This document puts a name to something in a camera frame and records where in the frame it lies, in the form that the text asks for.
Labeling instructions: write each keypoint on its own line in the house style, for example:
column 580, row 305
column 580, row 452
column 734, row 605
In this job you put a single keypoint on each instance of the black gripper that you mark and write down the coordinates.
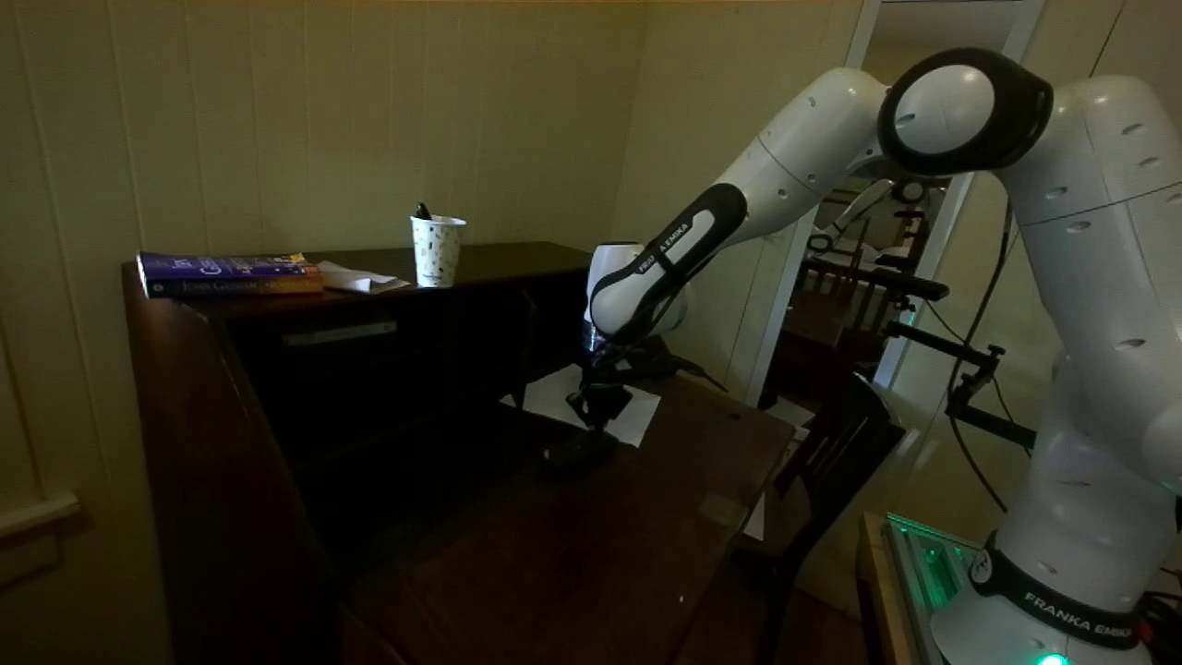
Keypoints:
column 606, row 376

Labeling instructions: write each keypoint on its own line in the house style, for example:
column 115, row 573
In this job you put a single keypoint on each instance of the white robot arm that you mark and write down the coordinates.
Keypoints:
column 1096, row 181

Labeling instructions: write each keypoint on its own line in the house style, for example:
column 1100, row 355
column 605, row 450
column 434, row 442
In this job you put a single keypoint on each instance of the white paper sheet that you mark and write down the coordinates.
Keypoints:
column 631, row 410

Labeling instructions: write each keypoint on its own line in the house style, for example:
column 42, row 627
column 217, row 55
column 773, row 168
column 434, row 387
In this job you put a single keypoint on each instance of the white paper cup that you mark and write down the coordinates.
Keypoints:
column 438, row 245

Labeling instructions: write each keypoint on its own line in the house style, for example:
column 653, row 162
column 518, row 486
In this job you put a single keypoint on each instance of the dark wooden chair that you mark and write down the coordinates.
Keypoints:
column 846, row 442

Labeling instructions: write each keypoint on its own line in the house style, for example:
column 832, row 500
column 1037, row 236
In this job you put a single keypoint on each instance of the dark wooden desk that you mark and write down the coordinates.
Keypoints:
column 366, row 477

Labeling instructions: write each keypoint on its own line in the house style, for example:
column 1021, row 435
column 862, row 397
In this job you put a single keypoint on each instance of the white papers on desk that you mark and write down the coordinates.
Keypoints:
column 361, row 281

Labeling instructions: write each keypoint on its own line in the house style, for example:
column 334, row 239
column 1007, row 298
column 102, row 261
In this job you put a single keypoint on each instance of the blue book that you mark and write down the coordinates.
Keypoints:
column 221, row 275

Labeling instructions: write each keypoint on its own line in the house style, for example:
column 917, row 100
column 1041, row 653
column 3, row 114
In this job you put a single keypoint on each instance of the black camera stand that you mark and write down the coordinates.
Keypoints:
column 874, row 308

